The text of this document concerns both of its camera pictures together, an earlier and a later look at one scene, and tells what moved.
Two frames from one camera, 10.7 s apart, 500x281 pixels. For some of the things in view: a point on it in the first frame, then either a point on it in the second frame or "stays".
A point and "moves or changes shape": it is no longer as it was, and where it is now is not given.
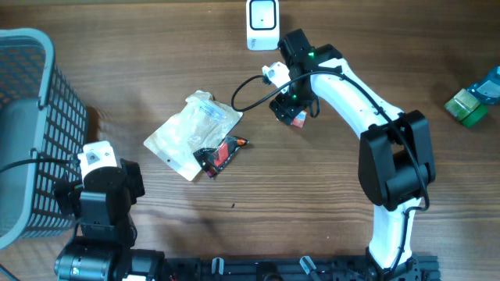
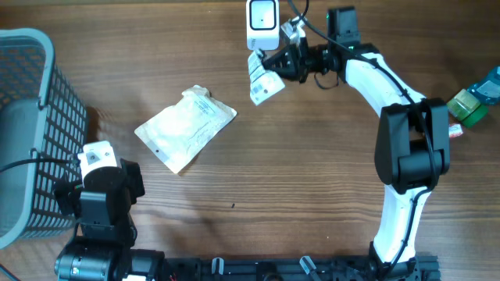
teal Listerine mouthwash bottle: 487,90 stays
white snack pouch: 203,122 moves or changes shape
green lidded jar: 466,108 stays
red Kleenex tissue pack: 299,120 → 455,130
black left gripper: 134,179 stays
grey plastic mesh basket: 44,123 stays
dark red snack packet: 212,160 → 264,84
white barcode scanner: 262,25 stays
